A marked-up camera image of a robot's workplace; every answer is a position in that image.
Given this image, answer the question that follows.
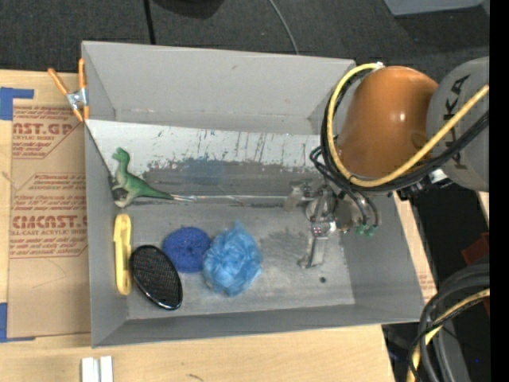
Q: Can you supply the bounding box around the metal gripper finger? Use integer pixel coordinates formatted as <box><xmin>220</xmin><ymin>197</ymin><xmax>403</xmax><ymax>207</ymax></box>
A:
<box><xmin>297</xmin><ymin>222</ymin><xmax>332</xmax><ymax>271</ymax></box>
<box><xmin>282</xmin><ymin>183</ymin><xmax>316</xmax><ymax>212</ymax></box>

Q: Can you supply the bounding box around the grey metal bin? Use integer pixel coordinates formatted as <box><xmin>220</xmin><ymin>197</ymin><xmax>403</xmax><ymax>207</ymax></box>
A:
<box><xmin>80</xmin><ymin>41</ymin><xmax>426</xmax><ymax>349</ymax></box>

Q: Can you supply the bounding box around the green toy dinosaur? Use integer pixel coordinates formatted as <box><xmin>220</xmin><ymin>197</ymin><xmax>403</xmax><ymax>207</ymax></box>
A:
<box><xmin>110</xmin><ymin>146</ymin><xmax>196</xmax><ymax>209</ymax></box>

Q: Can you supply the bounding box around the light blue crumpled cloth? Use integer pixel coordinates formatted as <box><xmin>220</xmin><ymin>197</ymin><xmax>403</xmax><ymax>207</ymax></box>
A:
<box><xmin>201</xmin><ymin>220</ymin><xmax>264</xmax><ymax>298</ymax></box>

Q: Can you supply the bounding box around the black oval mesh case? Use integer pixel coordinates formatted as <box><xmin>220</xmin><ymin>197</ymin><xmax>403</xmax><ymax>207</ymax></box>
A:
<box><xmin>130</xmin><ymin>244</ymin><xmax>185</xmax><ymax>311</ymax></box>

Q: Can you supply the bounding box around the dark blue round scrubber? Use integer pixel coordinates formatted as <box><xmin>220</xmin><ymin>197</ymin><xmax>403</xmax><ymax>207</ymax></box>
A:
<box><xmin>161</xmin><ymin>225</ymin><xmax>213</xmax><ymax>275</ymax></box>

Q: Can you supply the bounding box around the brown cardboard board red print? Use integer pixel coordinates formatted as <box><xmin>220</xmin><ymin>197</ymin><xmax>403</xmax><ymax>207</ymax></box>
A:
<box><xmin>0</xmin><ymin>68</ymin><xmax>438</xmax><ymax>344</ymax></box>

